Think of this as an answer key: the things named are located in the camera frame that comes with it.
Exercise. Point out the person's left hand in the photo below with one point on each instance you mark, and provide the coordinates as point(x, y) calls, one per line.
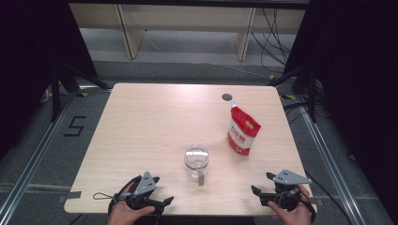
point(126, 215)

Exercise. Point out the black metal stand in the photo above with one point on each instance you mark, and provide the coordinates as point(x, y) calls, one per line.
point(305, 87)
point(62, 84)

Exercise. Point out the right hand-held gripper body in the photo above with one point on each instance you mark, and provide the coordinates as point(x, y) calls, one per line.
point(289, 178)

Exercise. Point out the light wooden shelf unit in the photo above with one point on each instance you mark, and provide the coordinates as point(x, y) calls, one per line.
point(187, 18)

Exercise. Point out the yellow black tape piece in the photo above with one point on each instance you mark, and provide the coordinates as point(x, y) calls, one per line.
point(271, 77)
point(289, 97)
point(83, 94)

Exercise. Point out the dark tape strip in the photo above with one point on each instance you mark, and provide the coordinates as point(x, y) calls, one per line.
point(71, 196)

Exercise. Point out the person's right hand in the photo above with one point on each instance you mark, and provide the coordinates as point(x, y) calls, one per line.
point(294, 215)

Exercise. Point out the metal floor rail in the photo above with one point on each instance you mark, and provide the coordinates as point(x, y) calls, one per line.
point(31, 159)
point(328, 159)

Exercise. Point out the black curtain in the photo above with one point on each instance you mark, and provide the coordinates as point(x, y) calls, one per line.
point(356, 78)
point(28, 62)

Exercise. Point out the red and white sugar pouch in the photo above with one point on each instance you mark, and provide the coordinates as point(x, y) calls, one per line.
point(243, 131)

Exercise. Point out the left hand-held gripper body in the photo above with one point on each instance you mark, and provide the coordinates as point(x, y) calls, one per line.
point(145, 185)

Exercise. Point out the grey round table grommet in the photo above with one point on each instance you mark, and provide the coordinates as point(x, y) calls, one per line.
point(226, 97)

